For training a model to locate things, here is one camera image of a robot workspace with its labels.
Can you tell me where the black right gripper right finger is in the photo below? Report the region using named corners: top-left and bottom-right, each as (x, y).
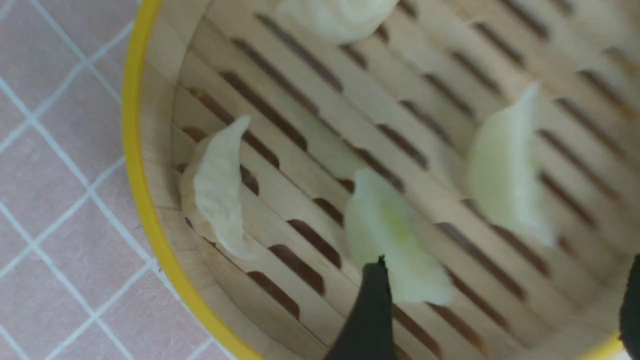
top-left (619, 254), bottom-right (640, 360)

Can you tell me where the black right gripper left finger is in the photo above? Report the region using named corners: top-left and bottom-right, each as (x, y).
top-left (325, 255), bottom-right (398, 360)

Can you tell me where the greenish dumpling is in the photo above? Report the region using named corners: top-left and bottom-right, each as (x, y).
top-left (466, 81), bottom-right (558, 247)
top-left (343, 169), bottom-right (455, 306)

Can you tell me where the pale dumpling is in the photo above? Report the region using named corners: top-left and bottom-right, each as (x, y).
top-left (274, 0), bottom-right (398, 45)
top-left (179, 116), bottom-right (259, 261)

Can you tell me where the yellow-rimmed bamboo steamer tray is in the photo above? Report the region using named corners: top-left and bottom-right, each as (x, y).
top-left (122, 0), bottom-right (640, 360)

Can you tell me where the pink checked tablecloth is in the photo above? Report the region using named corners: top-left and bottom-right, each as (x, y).
top-left (0, 0), bottom-right (227, 360)

